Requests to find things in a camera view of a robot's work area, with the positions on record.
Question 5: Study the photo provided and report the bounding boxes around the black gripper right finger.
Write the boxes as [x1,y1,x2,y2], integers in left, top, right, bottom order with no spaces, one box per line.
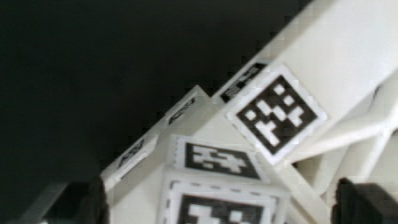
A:
[330,178,398,224]

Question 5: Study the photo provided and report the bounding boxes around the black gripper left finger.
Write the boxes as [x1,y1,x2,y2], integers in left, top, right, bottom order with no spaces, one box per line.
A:
[17,177,110,224]

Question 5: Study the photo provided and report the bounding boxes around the white chair back frame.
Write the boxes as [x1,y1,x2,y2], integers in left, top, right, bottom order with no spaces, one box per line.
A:
[101,0,398,224]

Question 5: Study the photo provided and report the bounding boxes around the white leg block with tag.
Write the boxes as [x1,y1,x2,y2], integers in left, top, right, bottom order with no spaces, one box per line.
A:
[156,135,289,224]

